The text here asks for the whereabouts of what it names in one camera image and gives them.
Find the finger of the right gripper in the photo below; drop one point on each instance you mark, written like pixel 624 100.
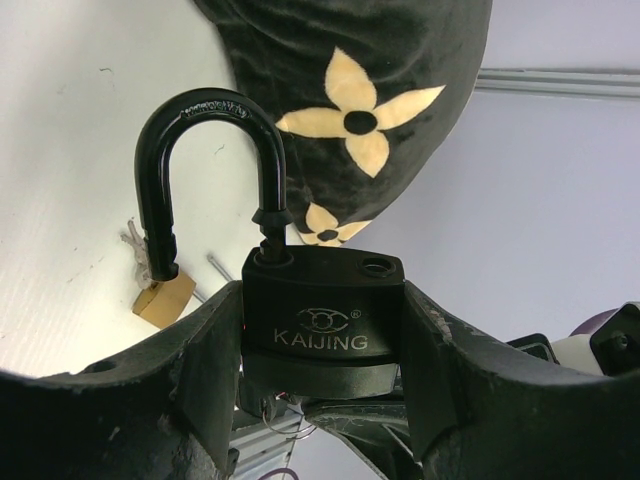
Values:
pixel 375 430

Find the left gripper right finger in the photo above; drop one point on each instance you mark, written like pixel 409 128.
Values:
pixel 478 408

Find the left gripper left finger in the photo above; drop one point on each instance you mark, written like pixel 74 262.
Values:
pixel 161 409

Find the black padlock shackle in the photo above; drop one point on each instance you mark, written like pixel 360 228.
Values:
pixel 317 322

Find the black-headed keys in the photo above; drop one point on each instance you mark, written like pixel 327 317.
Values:
pixel 278 415

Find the large brass padlock long shackle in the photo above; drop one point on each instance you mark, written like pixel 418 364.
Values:
pixel 161 304

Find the black floral pillow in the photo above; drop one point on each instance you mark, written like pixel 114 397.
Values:
pixel 362 92

